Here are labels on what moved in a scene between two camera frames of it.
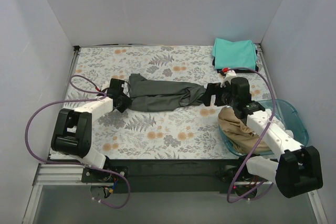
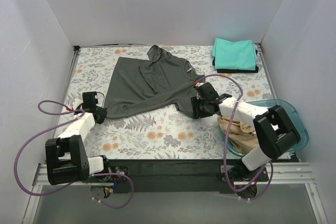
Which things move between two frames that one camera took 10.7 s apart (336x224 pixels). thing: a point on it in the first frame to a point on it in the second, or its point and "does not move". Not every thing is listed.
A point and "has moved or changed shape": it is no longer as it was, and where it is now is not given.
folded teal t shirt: (237, 54) does not move
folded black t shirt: (220, 71) does not move
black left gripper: (124, 100) to (100, 115)
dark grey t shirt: (147, 95) has moved or changed shape
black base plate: (169, 176) does not move
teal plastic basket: (290, 118) does not move
